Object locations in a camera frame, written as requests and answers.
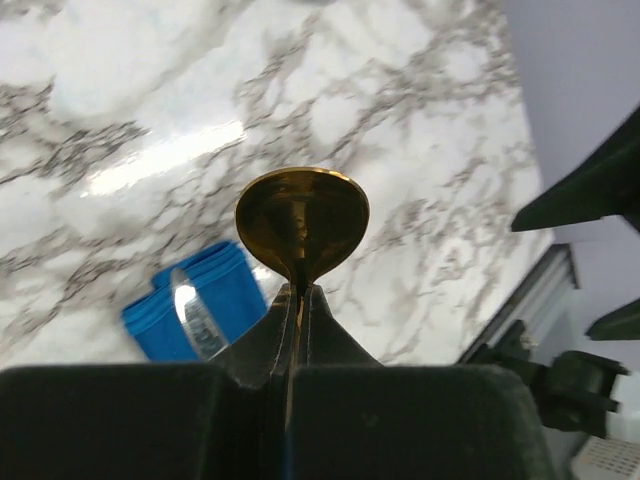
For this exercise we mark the silver utensil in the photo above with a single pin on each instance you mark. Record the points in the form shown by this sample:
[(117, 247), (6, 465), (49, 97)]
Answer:
[(201, 330)]

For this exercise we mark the gold spoon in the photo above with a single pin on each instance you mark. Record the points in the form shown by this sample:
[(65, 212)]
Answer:
[(302, 223)]

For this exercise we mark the blue satin napkin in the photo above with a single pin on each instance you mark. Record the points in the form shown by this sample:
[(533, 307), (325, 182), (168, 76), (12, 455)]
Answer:
[(223, 279)]

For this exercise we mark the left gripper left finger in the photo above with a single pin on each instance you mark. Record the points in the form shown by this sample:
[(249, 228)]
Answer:
[(218, 420)]

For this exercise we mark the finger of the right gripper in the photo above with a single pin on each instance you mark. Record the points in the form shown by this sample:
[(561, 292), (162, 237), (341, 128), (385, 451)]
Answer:
[(605, 184), (622, 324)]

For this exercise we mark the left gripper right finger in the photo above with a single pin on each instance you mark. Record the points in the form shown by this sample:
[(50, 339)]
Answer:
[(374, 422)]

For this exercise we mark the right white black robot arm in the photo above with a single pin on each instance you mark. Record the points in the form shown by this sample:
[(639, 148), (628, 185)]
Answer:
[(579, 391)]

